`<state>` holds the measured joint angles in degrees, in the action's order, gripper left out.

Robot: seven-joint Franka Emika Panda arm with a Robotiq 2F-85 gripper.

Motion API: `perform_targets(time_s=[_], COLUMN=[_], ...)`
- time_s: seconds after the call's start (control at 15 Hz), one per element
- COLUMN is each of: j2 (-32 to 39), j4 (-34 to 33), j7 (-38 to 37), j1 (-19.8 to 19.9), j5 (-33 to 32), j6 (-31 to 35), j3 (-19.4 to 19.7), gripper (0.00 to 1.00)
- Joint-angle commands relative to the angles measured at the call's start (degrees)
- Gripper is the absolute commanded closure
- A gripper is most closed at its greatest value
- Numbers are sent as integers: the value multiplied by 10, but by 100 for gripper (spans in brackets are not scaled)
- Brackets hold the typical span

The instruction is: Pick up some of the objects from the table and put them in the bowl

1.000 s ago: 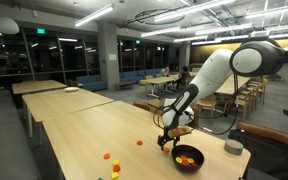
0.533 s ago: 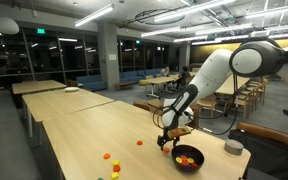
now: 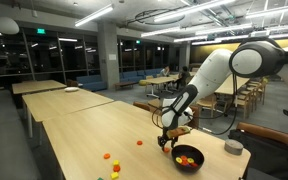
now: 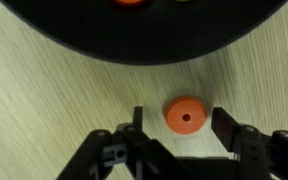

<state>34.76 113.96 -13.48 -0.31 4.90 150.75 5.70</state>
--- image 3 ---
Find narrow wooden table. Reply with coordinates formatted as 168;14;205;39
11;79;68;109

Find brown padded cushion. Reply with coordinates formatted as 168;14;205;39
236;121;288;147

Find seated person light shirt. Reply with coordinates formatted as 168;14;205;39
159;65;171;78

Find wooden chair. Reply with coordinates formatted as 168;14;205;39
234;93;252;120
250;77;268;106
197;94;218;118

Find ceiling light tube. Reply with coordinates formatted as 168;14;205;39
153;0;237;23
173;35;209;44
140;25;182;38
244;2;288;20
74;3;115;28

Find black bowl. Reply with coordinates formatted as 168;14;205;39
171;144;206;174

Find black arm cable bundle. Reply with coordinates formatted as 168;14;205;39
197;73;240;136

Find small wooden table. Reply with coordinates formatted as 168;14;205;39
143;76;179;100

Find white round pendant lamp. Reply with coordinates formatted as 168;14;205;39
0;16;20;36

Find white plate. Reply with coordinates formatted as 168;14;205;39
64;86;80;93

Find open printed cardboard box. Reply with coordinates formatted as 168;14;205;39
183;105;201;130

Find seated person dark clothes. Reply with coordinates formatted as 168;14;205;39
175;65;192;91

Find long blue sofa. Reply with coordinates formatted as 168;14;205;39
118;67;164;84

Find short blue sofa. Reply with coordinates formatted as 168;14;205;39
75;74;109;93

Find slim concrete column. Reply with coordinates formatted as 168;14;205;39
178;42;192;72

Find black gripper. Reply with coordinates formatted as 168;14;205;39
157;133;179;152

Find wide wooden table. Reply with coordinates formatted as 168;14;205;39
21;87;115;148

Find plain cardboard box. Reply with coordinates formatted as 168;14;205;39
132;98;167;118

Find black cart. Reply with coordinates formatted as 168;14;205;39
228;129;288;180

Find wide concrete column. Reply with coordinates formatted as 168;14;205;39
96;21;121;90

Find long wooden dining table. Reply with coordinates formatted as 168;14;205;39
214;74;252;96

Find low coffee table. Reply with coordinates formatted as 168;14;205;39
113;80;138;92

